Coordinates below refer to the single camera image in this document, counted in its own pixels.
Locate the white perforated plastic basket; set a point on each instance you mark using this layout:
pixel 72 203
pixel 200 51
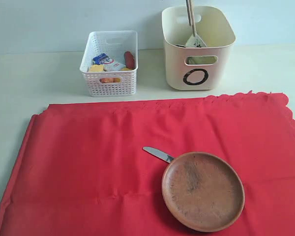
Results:
pixel 114 44

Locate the red sausage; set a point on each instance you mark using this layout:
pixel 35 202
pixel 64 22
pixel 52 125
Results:
pixel 129 60

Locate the brown clay plate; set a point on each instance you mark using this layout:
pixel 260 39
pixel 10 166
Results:
pixel 203 192

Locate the wooden chopstick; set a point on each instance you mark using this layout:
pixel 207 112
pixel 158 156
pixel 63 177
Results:
pixel 192 18
pixel 188 12

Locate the silver table knife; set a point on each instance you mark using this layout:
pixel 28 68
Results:
pixel 159 154

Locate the yellow cheese wedge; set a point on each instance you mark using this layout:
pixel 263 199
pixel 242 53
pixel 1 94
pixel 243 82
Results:
pixel 96 68

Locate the cream plastic bin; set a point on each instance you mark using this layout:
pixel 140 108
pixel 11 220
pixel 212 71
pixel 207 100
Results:
pixel 216 32

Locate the blue white milk carton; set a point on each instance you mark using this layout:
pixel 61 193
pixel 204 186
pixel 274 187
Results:
pixel 108 63

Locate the white floral ceramic bowl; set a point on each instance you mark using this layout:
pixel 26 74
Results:
pixel 197 42

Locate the yellow lemon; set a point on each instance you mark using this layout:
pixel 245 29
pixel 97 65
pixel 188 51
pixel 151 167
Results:
pixel 126 69

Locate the red table cloth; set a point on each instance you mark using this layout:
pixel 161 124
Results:
pixel 81 169

